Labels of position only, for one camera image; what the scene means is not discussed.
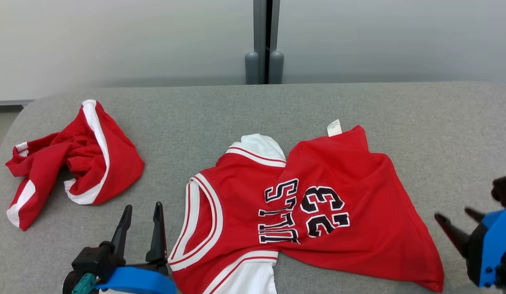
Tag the grey partition post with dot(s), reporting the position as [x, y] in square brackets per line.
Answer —
[258, 24]

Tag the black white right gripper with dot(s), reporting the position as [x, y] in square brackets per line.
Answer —
[475, 253]

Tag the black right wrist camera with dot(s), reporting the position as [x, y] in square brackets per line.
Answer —
[504, 190]

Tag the red basketball shorts white trim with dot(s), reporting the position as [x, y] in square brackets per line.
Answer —
[122, 163]

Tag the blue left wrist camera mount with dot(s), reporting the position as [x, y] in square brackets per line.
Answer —
[134, 281]

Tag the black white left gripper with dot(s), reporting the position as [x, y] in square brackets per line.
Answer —
[155, 265]

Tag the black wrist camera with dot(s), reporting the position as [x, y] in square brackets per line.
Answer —
[93, 257]
[504, 190]

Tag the grey cylindrical post cap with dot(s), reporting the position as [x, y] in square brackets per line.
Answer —
[251, 69]
[276, 69]

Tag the red basketball jersey number 23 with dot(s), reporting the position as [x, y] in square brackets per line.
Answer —
[339, 171]

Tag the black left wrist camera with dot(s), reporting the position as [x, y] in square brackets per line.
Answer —
[93, 257]

